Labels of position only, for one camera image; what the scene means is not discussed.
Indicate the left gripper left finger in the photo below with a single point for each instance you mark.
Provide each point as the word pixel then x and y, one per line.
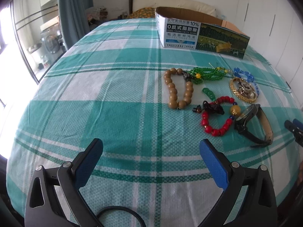
pixel 43 207

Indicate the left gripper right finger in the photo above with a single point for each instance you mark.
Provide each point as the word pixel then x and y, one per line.
pixel 259 206

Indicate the black wrist watch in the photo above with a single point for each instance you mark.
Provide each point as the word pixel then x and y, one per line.
pixel 254 125

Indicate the green jade pendant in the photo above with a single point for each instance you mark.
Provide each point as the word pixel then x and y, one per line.
pixel 209 94

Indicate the right hand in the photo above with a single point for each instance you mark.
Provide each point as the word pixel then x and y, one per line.
pixel 300 175

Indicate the white wardrobe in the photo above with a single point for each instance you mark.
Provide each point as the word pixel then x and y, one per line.
pixel 275 32

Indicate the teal plaid table cloth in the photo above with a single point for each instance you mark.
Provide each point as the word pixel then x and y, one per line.
pixel 110 86

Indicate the open cardboard box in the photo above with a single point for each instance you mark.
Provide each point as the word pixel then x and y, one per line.
pixel 192 30

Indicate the washing machine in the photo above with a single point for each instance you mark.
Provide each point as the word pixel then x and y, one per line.
pixel 53 41

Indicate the sliding glass door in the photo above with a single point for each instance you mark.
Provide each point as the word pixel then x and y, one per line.
pixel 29 19

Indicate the bed with orange floral duvet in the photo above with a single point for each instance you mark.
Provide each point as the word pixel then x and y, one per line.
pixel 143 13

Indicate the pile of clothes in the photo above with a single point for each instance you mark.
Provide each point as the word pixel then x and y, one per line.
pixel 96 16

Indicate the cream padded headboard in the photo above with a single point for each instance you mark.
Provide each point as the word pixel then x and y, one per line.
pixel 135 5

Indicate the blue curtain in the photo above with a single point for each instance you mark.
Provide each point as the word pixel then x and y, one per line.
pixel 73 20

